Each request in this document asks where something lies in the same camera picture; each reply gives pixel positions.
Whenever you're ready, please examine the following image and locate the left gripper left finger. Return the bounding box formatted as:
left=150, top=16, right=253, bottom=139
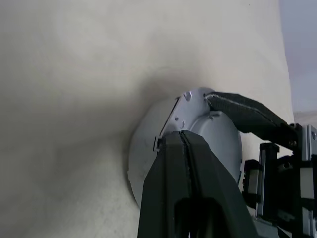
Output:
left=138, top=130, right=256, bottom=238

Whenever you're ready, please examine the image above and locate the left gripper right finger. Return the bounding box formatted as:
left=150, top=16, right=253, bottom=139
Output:
left=205, top=91, right=303, bottom=149

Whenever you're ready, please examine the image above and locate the copper wound motor stator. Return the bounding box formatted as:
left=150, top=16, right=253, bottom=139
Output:
left=156, top=86, right=243, bottom=190

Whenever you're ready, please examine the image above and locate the grey motor end cap disc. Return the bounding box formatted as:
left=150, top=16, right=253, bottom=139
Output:
left=127, top=98, right=175, bottom=207

